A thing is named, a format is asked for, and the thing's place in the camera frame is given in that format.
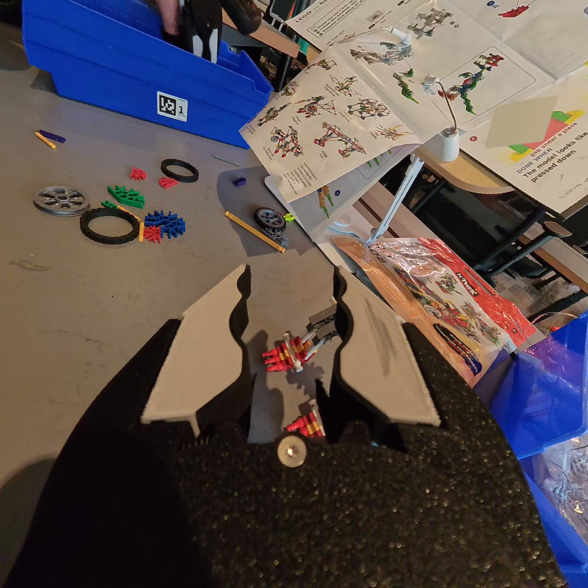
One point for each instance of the purple toy rod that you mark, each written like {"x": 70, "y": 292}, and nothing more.
{"x": 51, "y": 136}

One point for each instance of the blue bin with square tag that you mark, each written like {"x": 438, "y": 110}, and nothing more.
{"x": 115, "y": 78}

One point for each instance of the small green toy connector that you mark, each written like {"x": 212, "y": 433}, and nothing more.
{"x": 109, "y": 204}

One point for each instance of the grey wheel hub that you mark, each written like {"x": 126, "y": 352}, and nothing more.
{"x": 61, "y": 198}

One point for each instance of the brown wooden bench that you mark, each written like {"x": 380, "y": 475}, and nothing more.
{"x": 415, "y": 220}

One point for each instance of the blue toy connector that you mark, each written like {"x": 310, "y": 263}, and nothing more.
{"x": 175, "y": 228}
{"x": 157, "y": 219}

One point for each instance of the grey toy connector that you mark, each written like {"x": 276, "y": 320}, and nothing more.
{"x": 278, "y": 237}

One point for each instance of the orange red toy package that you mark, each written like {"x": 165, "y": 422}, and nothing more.
{"x": 413, "y": 285}

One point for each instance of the large green toy connector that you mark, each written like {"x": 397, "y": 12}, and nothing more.
{"x": 128, "y": 198}

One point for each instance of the long wooden board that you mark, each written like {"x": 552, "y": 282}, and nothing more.
{"x": 565, "y": 262}

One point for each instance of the light wooden desk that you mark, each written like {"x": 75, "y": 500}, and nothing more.
{"x": 266, "y": 39}

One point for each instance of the long yellow toy rod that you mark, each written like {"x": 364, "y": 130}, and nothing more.
{"x": 255, "y": 232}

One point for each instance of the thin metal pin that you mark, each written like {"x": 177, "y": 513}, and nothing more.
{"x": 226, "y": 160}

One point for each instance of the printed procedure sheet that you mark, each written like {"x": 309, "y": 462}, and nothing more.
{"x": 565, "y": 174}

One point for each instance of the wooden table with black legs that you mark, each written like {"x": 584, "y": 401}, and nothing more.
{"x": 477, "y": 181}

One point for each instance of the white desk stand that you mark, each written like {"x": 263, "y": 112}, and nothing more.
{"x": 443, "y": 146}

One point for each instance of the large white instruction sheet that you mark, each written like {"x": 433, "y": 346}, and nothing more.
{"x": 505, "y": 36}

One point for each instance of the clear plastic bags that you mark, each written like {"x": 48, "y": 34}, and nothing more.
{"x": 569, "y": 477}

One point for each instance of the small wheel with grey hub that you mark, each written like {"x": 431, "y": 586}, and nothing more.
{"x": 271, "y": 218}

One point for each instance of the orange toy rod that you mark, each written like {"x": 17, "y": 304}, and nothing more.
{"x": 131, "y": 213}

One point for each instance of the blue storage bin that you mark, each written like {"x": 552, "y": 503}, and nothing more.
{"x": 528, "y": 404}
{"x": 565, "y": 542}

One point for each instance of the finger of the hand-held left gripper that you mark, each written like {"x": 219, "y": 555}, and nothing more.
{"x": 212, "y": 43}
{"x": 198, "y": 39}

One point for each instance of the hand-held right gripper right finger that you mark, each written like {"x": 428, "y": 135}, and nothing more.
{"x": 386, "y": 367}

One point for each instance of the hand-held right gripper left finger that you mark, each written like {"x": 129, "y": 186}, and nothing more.
{"x": 197, "y": 363}

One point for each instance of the red toy connector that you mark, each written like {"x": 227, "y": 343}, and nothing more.
{"x": 138, "y": 174}
{"x": 152, "y": 234}
{"x": 168, "y": 183}

